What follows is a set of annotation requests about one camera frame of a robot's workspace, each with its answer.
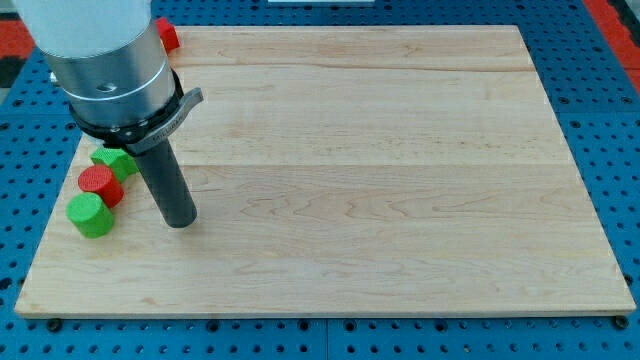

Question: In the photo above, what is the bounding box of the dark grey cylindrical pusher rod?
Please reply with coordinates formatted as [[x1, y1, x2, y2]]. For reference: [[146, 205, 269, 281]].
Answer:
[[133, 140, 197, 228]]

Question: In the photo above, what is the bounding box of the black clamp ring with lever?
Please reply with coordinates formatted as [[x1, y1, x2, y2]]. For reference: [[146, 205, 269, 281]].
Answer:
[[69, 69, 204, 154]]

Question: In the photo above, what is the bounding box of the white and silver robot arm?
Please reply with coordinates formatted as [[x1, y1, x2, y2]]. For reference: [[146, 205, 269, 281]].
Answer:
[[13, 0, 203, 228]]

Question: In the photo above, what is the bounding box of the green star-shaped block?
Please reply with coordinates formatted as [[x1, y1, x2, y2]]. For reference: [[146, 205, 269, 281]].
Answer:
[[90, 147, 139, 183]]

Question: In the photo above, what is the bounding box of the red cylinder block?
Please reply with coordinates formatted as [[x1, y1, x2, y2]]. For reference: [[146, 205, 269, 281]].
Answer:
[[78, 165, 124, 208]]

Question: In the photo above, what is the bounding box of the green cylinder block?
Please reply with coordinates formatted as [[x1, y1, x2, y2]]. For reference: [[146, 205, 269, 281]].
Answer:
[[65, 192, 114, 239]]

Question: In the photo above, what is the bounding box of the red block at board corner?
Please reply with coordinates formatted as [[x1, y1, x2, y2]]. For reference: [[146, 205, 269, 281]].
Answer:
[[155, 17, 180, 54]]

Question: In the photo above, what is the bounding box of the light wooden board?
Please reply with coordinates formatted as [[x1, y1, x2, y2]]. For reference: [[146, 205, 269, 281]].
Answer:
[[15, 25, 636, 319]]

